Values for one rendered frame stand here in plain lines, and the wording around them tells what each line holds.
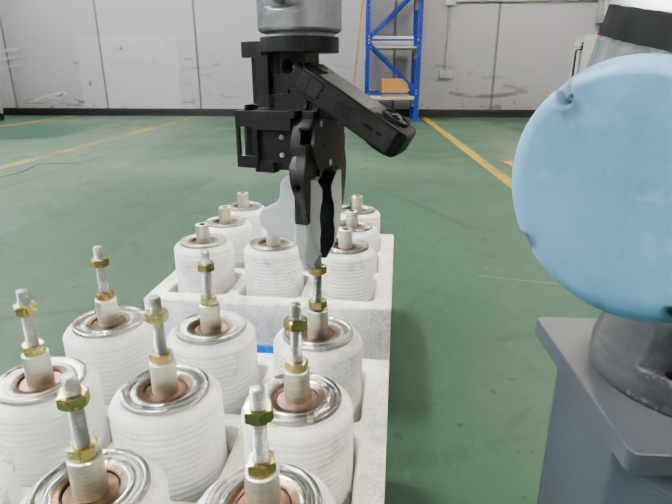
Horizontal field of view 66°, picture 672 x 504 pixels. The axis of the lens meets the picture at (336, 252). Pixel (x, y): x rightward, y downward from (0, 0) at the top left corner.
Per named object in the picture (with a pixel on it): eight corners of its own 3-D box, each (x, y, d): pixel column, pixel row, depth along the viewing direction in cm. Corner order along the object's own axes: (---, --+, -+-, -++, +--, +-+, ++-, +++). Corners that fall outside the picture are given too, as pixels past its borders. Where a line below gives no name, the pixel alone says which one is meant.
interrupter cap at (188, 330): (169, 323, 59) (169, 317, 58) (235, 310, 62) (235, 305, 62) (183, 354, 52) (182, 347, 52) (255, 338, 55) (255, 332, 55)
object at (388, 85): (406, 96, 617) (407, 78, 611) (408, 97, 594) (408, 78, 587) (380, 96, 619) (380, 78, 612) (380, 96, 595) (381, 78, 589)
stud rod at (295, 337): (292, 388, 44) (289, 306, 41) (290, 382, 45) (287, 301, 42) (303, 387, 44) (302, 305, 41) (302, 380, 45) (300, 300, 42)
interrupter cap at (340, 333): (345, 318, 60) (345, 312, 60) (360, 350, 53) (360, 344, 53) (279, 323, 59) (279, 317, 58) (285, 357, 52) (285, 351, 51)
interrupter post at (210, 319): (197, 328, 58) (195, 300, 57) (219, 323, 59) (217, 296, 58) (202, 337, 56) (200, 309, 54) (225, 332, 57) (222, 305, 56)
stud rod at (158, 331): (172, 375, 46) (162, 296, 43) (162, 380, 45) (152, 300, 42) (165, 371, 46) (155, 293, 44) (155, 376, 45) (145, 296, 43)
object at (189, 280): (245, 328, 96) (240, 234, 90) (229, 354, 87) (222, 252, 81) (195, 325, 97) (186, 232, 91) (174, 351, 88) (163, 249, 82)
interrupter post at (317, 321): (327, 330, 57) (327, 302, 56) (330, 340, 55) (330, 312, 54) (305, 332, 57) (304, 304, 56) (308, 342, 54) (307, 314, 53)
